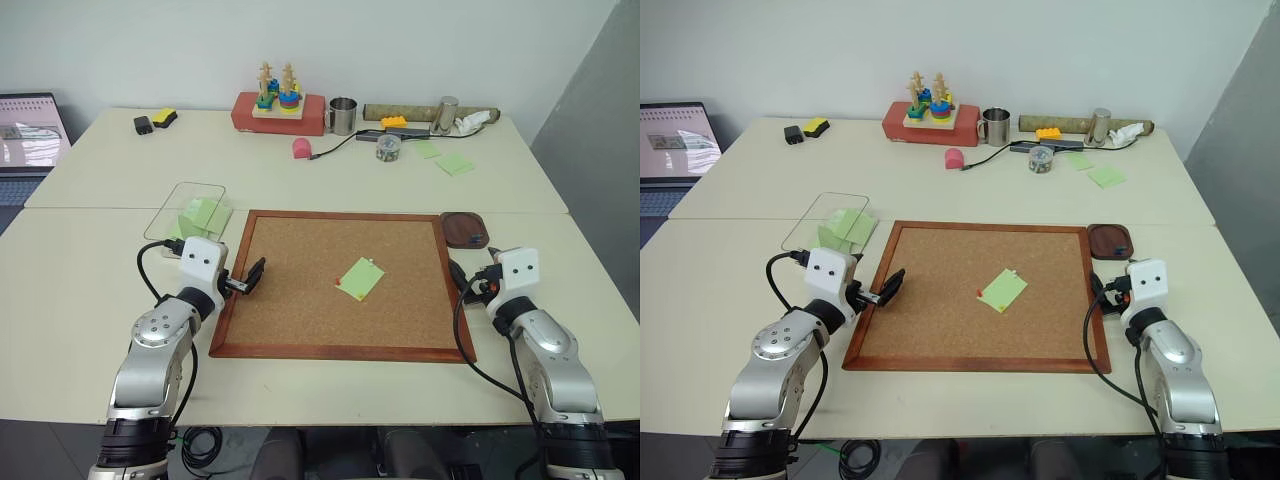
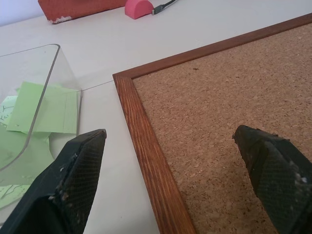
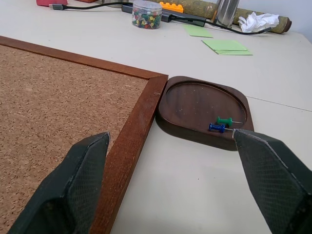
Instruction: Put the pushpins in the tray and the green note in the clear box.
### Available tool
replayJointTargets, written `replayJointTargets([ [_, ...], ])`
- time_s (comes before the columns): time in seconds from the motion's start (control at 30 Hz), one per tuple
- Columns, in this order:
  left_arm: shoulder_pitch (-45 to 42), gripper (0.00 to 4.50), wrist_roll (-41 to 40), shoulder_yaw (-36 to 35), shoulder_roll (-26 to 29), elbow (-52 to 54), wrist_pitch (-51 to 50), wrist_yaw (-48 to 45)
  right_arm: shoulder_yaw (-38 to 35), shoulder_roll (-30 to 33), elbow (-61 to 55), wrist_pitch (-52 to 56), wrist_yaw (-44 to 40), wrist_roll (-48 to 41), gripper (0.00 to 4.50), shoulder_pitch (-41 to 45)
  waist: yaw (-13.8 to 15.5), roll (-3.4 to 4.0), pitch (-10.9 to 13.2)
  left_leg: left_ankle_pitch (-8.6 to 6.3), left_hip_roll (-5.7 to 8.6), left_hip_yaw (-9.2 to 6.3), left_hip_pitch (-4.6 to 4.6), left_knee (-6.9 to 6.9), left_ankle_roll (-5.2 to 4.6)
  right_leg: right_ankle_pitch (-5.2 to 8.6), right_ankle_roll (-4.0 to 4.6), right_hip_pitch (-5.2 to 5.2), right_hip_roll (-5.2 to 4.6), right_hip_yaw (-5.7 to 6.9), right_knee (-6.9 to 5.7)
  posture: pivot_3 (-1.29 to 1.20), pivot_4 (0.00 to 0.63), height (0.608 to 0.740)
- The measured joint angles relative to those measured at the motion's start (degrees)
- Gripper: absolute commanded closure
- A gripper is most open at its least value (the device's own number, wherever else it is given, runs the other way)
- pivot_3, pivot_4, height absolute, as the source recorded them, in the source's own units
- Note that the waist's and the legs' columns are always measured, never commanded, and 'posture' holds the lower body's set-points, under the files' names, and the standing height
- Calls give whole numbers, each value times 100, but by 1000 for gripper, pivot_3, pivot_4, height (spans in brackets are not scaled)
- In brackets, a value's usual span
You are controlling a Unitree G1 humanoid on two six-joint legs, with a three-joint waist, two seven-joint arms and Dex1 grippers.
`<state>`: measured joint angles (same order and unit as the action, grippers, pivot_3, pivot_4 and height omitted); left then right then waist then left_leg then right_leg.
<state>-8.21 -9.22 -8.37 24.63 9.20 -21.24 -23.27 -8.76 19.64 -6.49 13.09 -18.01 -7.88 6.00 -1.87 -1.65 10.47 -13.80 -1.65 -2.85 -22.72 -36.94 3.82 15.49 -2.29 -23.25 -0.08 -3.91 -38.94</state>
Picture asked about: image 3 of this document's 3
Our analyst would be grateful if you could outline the red cloth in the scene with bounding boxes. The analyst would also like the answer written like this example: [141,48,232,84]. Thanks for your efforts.
[36,0,68,6]

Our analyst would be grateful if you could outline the orange toy brick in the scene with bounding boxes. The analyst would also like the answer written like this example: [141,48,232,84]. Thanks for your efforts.
[158,1,184,14]

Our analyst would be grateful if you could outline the black usb cable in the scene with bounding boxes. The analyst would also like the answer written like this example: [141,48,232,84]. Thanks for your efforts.
[48,1,134,11]

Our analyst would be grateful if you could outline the single green sticky note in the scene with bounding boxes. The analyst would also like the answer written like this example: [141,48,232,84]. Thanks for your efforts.
[183,24,214,39]

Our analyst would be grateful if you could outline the blue push pin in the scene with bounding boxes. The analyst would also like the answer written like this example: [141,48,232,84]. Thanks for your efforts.
[208,123,234,134]

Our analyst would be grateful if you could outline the olive patterned rolled scroll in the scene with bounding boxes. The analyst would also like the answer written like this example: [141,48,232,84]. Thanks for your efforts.
[156,0,293,35]

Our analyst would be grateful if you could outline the clear jar of push pins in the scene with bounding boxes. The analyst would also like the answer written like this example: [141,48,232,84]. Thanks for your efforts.
[132,0,163,30]

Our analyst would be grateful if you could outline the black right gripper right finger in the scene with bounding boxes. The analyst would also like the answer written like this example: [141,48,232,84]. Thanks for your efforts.
[233,128,312,234]

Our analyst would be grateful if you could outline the dark wooden tray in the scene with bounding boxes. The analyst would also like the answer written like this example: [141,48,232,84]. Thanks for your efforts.
[155,76,254,152]

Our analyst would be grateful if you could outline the stack of green sticky notes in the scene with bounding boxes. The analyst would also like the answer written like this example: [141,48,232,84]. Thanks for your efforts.
[201,39,254,56]

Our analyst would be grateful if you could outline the green push pin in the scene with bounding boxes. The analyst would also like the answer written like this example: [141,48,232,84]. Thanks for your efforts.
[216,116,244,127]

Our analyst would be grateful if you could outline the silver metal cup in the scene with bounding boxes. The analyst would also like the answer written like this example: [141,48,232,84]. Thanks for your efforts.
[215,0,240,29]

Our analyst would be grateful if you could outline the crumpled white tissue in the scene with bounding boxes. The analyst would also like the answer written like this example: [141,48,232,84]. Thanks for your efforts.
[237,12,280,33]

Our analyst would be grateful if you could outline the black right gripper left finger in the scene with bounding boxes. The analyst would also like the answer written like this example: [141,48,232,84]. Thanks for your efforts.
[8,132,111,234]

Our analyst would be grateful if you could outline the black cable with hub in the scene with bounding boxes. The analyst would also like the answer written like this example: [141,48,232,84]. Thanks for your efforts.
[121,4,207,27]

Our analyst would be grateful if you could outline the wood framed cork board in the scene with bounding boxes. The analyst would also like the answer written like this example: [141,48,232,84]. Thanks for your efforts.
[0,35,169,234]

